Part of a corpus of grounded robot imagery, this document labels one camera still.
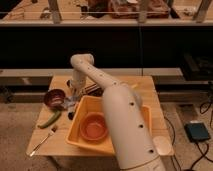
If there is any blue grey towel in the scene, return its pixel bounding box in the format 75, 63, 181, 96
63, 96, 79, 109

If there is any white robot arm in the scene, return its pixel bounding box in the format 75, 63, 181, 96
70, 54, 166, 171

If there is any purple bowl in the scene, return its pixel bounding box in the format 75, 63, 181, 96
44, 89, 66, 109

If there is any orange bowl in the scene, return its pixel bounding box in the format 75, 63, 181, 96
79, 113, 108, 141

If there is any brown striped block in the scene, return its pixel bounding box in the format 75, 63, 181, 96
82, 84, 100, 95

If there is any yellow plastic tub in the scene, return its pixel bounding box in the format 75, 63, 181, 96
65, 95, 153, 157

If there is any dark red grape bunch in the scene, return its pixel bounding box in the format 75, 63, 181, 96
91, 89, 103, 97

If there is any green cucumber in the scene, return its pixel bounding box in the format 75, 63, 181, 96
37, 111, 61, 129

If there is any wooden table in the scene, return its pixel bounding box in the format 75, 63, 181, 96
26, 76, 174, 156

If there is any silver fork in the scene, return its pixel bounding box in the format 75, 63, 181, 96
29, 125, 58, 157

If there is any wooden shelf bench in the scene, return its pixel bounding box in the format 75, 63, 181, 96
0, 0, 213, 27

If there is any black foot pedal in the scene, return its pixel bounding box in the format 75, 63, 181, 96
184, 123, 211, 142

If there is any black floor cable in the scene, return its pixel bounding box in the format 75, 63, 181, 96
163, 99, 213, 171

